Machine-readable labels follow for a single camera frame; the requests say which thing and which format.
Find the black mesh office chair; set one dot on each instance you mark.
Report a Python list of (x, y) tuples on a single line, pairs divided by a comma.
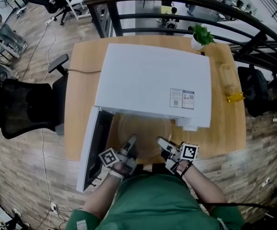
[(21, 106)]

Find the black backpack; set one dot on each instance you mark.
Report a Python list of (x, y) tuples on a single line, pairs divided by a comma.
[(255, 90)]

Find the black metal railing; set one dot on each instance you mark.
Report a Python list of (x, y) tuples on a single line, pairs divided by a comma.
[(200, 1)]

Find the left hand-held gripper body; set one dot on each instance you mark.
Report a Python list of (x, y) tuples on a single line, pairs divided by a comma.
[(109, 158)]

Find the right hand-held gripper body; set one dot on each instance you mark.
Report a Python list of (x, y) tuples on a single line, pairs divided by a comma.
[(189, 152)]

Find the white power strip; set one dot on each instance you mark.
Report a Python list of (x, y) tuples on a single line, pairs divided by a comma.
[(54, 207)]

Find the green plant in white pot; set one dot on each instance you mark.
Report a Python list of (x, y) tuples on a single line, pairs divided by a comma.
[(201, 36)]

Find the white wristband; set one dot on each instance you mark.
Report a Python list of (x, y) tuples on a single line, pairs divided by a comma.
[(116, 174)]

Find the clear glass turntable plate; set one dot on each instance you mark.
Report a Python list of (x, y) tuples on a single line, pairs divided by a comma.
[(145, 130)]

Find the person's left forearm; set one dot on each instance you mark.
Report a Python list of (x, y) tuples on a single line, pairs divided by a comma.
[(102, 195)]

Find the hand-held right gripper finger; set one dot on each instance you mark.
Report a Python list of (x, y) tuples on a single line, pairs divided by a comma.
[(164, 142)]

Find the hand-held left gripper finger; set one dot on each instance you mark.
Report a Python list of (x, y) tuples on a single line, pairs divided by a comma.
[(131, 142)]

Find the black swivel office chair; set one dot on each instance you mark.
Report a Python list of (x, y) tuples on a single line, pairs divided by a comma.
[(48, 1)]

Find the person's green shirt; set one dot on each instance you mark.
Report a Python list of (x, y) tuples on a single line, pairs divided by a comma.
[(155, 205)]

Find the person's right forearm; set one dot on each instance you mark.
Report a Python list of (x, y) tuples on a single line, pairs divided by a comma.
[(205, 188)]

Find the clear bottle with yellow liquid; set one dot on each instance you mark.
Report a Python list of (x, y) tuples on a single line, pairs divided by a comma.
[(231, 90)]

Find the white microwave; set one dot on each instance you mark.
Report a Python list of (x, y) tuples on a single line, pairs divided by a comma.
[(152, 80)]

